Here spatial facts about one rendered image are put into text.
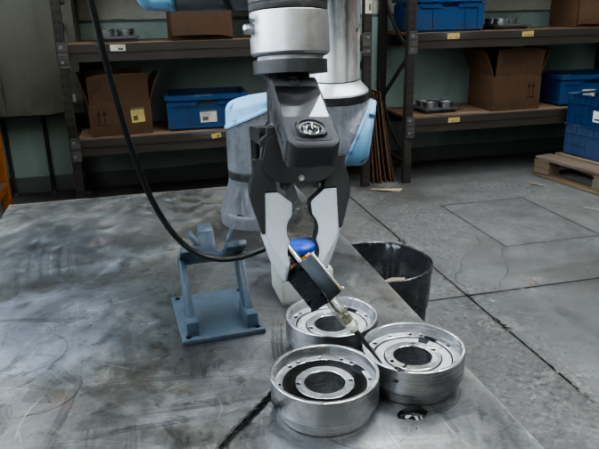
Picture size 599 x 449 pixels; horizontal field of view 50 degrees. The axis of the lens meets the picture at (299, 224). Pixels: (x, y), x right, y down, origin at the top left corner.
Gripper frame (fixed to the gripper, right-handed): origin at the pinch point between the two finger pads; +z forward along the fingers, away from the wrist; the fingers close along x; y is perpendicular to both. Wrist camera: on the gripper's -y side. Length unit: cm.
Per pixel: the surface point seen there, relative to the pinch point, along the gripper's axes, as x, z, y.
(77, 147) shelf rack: 58, 8, 343
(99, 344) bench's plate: 21.5, 11.3, 15.9
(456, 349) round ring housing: -15.9, 10.1, -1.2
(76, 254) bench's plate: 27, 7, 47
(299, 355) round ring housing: 0.5, 9.5, 1.2
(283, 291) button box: -1.7, 8.4, 19.6
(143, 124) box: 19, -4, 352
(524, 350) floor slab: -109, 75, 132
